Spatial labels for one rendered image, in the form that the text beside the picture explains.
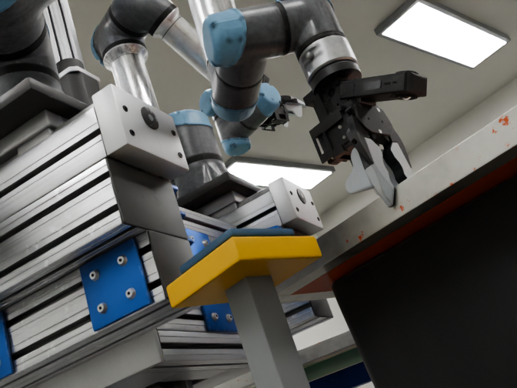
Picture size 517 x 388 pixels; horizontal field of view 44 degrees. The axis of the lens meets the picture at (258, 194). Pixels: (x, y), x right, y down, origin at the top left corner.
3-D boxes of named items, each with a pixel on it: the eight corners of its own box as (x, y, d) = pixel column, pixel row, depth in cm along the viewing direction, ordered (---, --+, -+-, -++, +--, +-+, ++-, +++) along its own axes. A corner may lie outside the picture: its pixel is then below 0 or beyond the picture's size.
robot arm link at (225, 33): (211, 95, 94) (281, 81, 97) (218, 45, 84) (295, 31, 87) (197, 52, 97) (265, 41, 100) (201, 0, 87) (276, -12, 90)
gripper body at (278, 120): (275, 132, 192) (245, 128, 185) (268, 106, 195) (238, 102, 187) (291, 120, 187) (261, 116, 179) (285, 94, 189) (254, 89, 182)
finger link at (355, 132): (379, 175, 82) (361, 122, 86) (389, 168, 81) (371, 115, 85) (355, 168, 79) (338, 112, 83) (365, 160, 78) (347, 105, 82)
